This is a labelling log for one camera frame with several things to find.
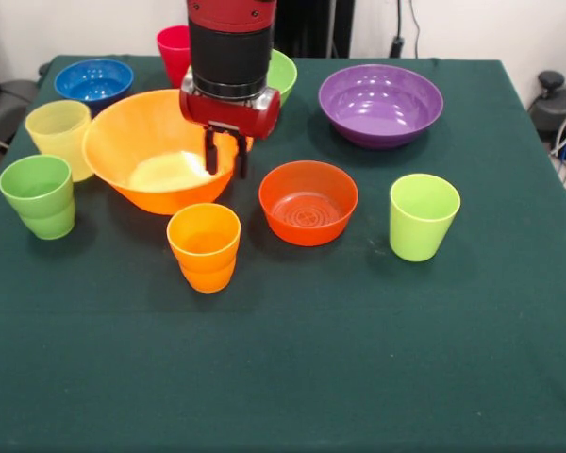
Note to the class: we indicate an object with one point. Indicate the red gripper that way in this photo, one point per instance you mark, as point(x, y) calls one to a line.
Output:
point(236, 115)

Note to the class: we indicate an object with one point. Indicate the large orange bowl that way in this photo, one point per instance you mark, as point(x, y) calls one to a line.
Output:
point(122, 156)

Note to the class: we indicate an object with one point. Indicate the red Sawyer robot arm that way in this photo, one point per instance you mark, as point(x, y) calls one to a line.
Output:
point(231, 52)

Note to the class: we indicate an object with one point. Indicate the green bowl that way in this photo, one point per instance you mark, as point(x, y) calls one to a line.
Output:
point(283, 75)

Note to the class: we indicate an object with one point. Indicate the orange stepped cup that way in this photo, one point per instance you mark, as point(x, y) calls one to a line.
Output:
point(203, 264)

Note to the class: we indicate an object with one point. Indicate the red-orange bowl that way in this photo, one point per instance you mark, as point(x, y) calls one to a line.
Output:
point(311, 231)

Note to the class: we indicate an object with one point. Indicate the red cup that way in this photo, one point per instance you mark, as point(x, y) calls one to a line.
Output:
point(172, 56)

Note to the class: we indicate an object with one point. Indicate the blue bowl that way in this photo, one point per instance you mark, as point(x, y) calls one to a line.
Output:
point(94, 80)

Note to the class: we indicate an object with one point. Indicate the purple bowl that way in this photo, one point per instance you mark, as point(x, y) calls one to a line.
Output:
point(382, 104)

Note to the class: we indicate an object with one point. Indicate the yellow cup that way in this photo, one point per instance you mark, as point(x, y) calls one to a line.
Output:
point(56, 137)

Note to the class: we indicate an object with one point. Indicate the green stepped cup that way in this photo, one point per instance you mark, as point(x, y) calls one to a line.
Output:
point(42, 212)

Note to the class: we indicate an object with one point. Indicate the dark green tablecloth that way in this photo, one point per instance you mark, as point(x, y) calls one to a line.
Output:
point(283, 354)

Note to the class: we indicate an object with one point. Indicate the lime green smooth cup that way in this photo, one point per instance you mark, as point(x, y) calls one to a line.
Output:
point(420, 236)

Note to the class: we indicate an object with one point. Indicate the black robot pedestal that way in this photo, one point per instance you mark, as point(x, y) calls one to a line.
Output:
point(311, 23)

